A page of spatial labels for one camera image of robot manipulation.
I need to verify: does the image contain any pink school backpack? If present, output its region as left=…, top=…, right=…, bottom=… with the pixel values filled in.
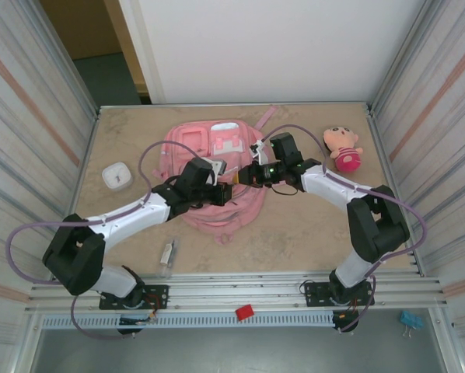
left=152, top=104, right=277, bottom=246

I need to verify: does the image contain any clear plastic pen case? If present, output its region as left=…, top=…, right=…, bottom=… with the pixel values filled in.
left=156, top=237, right=182, bottom=279

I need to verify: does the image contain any plush doll pink striped shirt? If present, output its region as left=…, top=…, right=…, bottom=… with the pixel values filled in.
left=320, top=126, right=365, bottom=173

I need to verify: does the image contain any white square alarm clock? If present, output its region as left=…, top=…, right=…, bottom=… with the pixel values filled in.
left=102, top=162, right=132, bottom=191

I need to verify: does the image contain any red plastic block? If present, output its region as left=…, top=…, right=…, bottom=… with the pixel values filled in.
left=235, top=305, right=256, bottom=322

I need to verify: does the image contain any brown wooden door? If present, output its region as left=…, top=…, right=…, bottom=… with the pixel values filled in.
left=40, top=0, right=148, bottom=105

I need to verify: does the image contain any blue binder clip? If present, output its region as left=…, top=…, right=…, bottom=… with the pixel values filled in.
left=400, top=309, right=425, bottom=340

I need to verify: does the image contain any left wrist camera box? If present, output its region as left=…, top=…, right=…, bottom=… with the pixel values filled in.
left=207, top=157, right=239, bottom=178

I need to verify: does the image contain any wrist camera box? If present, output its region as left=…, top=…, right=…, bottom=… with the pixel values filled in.
left=249, top=139, right=271, bottom=165
left=207, top=157, right=239, bottom=178

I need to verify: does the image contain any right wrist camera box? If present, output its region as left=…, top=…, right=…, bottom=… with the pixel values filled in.
left=249, top=139, right=271, bottom=165

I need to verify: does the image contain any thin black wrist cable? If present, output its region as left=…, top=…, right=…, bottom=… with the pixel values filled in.
left=271, top=179, right=300, bottom=197

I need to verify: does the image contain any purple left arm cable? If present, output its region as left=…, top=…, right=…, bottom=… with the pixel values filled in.
left=5, top=140, right=218, bottom=342

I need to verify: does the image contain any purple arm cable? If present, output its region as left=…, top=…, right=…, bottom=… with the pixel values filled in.
left=260, top=124, right=428, bottom=334
left=5, top=140, right=218, bottom=342

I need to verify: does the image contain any aluminium rail frame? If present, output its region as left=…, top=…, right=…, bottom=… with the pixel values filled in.
left=29, top=271, right=448, bottom=312

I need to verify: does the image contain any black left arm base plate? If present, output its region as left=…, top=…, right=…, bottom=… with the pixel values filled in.
left=99, top=284, right=170, bottom=311

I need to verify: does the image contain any white slotted cable duct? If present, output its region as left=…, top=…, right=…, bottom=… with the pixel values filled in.
left=40, top=312, right=337, bottom=330

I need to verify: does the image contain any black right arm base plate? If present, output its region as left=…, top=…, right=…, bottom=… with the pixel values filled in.
left=304, top=280, right=375, bottom=308

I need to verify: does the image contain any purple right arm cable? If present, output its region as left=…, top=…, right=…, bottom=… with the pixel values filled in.
left=260, top=124, right=428, bottom=334

